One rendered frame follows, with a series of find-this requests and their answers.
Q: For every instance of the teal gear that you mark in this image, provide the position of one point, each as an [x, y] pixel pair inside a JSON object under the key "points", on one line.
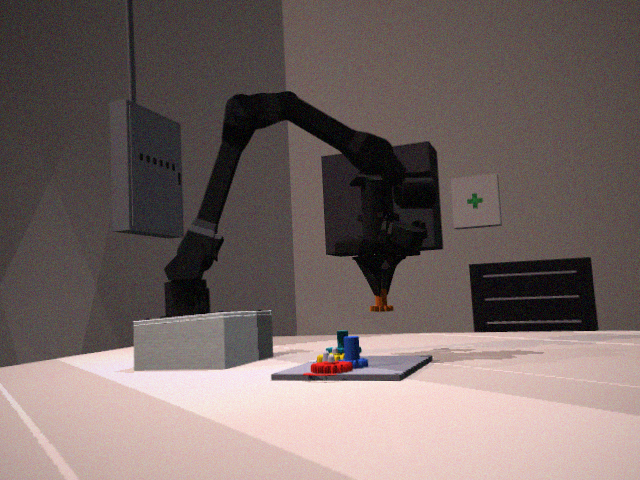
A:
{"points": [[340, 341]]}

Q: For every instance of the orange gear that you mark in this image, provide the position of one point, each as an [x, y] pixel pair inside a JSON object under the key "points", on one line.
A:
{"points": [[381, 302]]}

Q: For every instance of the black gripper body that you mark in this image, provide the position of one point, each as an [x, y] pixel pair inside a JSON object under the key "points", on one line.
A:
{"points": [[369, 243]]}

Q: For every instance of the yellow gear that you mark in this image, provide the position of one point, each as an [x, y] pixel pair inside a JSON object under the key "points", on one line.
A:
{"points": [[337, 356]]}

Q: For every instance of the blue gear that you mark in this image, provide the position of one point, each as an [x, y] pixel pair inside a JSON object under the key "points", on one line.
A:
{"points": [[352, 354]]}

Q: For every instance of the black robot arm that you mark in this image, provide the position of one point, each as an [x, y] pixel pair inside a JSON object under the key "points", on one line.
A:
{"points": [[187, 294]]}

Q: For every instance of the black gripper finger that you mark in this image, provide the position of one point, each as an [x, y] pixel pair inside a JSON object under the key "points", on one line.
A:
{"points": [[371, 267], [388, 268]]}

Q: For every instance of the red gear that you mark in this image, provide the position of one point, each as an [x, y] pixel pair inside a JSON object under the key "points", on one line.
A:
{"points": [[331, 368]]}

